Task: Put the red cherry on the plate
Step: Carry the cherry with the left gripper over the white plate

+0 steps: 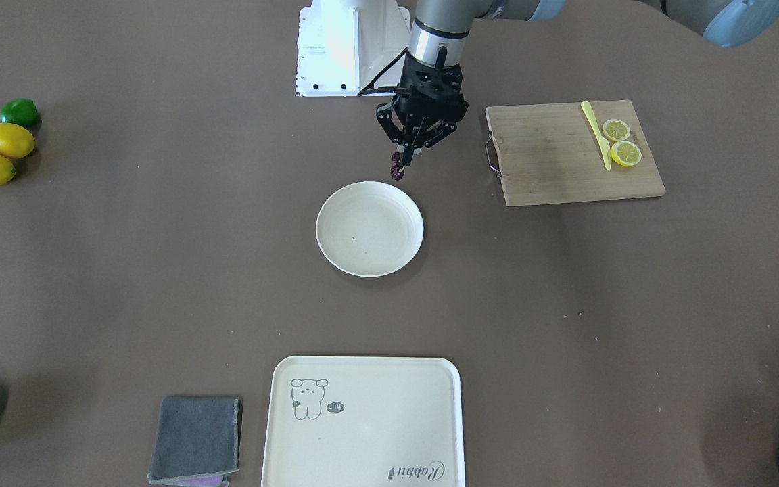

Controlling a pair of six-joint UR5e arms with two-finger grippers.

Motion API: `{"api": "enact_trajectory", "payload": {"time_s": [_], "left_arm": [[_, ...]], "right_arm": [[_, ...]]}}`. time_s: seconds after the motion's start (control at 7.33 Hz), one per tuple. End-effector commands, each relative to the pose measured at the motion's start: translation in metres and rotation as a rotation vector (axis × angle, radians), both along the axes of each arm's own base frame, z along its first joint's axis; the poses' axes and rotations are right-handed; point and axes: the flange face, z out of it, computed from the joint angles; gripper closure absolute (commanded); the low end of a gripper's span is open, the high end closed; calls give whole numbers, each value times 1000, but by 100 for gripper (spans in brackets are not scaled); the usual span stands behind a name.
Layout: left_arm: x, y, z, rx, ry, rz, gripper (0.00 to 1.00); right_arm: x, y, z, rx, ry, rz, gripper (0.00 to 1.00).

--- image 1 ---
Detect yellow plastic knife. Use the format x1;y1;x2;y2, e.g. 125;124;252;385
580;101;612;170

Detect wooden cutting board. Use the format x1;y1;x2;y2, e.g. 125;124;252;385
485;99;667;207

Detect grey folded cloth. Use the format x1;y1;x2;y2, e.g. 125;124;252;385
147;396;241;486

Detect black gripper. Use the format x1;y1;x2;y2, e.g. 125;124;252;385
376;57;468;167

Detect cream rabbit tray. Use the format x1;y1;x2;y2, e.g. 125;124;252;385
262;356;467;486

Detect green lime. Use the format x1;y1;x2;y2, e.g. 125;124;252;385
0;98;39;129

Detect dark red cherries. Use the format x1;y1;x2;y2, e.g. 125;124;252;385
392;152;405;180

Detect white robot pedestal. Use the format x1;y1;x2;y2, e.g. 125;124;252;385
295;1;412;97

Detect cream round plate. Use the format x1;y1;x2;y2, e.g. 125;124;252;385
315;181;425;278

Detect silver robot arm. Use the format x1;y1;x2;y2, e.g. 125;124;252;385
360;1;779;180

